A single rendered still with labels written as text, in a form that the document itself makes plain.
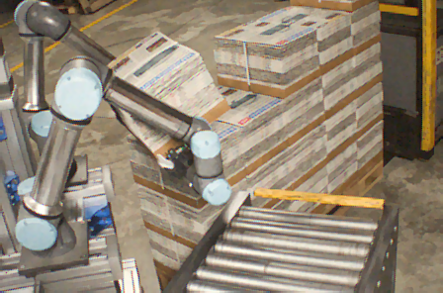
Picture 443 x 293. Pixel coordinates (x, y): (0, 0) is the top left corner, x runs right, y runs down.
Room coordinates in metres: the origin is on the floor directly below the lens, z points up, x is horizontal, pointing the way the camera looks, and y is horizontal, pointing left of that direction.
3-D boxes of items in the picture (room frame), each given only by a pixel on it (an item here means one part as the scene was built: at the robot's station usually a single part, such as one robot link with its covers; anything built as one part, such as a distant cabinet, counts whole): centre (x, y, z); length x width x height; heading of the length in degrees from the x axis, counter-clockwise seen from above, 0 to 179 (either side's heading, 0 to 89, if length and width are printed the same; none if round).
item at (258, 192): (1.64, -0.26, 0.81); 0.43 x 0.03 x 0.02; 64
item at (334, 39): (2.84, -0.42, 0.95); 0.38 x 0.29 x 0.23; 46
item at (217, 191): (1.48, 0.06, 1.00); 0.11 x 0.08 x 0.09; 24
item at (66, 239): (1.54, 0.59, 0.87); 0.15 x 0.15 x 0.10
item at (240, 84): (2.63, -0.21, 0.86); 0.38 x 0.29 x 0.04; 46
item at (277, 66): (2.63, -0.21, 0.95); 0.38 x 0.29 x 0.23; 46
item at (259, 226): (1.52, -0.18, 0.77); 0.47 x 0.05 x 0.05; 64
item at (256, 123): (2.54, -0.12, 0.42); 1.17 x 0.39 x 0.83; 135
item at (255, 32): (2.63, -0.22, 1.06); 0.37 x 0.29 x 0.01; 46
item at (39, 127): (2.04, 0.66, 0.98); 0.13 x 0.12 x 0.14; 37
